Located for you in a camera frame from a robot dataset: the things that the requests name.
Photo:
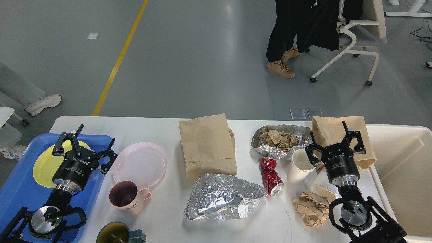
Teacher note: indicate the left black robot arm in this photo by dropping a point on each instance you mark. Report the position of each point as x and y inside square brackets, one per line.
[57, 215]

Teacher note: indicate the crumpled brown paper in foil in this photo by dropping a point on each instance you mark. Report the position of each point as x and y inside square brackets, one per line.
[279, 139]

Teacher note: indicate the white office chair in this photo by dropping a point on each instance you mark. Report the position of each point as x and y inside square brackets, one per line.
[355, 36]

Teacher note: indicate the yellow plate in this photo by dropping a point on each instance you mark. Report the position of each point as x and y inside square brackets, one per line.
[45, 167]

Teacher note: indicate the pink plate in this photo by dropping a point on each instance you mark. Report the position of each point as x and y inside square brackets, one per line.
[143, 163]

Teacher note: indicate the brown paper bag right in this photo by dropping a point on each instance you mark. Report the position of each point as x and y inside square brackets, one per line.
[329, 130]

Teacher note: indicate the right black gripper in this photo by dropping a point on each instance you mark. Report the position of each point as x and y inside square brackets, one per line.
[339, 165]

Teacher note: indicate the person in grey trousers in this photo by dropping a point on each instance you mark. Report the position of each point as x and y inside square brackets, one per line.
[23, 91]

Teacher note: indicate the foil tray with paper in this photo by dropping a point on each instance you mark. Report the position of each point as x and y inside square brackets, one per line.
[300, 132]

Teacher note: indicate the pink home mug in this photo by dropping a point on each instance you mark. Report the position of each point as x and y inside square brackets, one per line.
[128, 198]

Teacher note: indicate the white chair at left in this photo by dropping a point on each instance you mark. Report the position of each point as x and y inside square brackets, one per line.
[9, 137]

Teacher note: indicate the crushed red soda can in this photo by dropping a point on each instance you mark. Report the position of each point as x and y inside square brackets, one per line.
[271, 179]

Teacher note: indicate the dark green home mug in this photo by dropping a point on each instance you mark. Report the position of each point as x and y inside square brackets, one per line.
[118, 232]

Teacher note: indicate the beige plastic bin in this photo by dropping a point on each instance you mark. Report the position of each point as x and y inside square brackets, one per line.
[402, 174]

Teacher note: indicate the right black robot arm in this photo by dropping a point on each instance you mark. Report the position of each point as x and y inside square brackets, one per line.
[363, 220]

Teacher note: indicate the crumpled brown paper ball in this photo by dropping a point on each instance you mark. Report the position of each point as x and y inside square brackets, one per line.
[313, 208]

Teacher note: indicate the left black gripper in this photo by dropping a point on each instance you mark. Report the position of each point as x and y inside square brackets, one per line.
[76, 167]

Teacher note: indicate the large brown paper bag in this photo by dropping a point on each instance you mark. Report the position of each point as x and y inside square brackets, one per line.
[208, 146]

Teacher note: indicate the crumpled foil sheet front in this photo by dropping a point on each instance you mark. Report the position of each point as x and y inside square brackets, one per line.
[223, 197]

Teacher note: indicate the flattened white paper cup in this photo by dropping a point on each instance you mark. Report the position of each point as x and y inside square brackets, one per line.
[323, 191]

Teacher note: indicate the white desk leg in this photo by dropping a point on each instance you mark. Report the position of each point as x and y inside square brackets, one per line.
[413, 11]

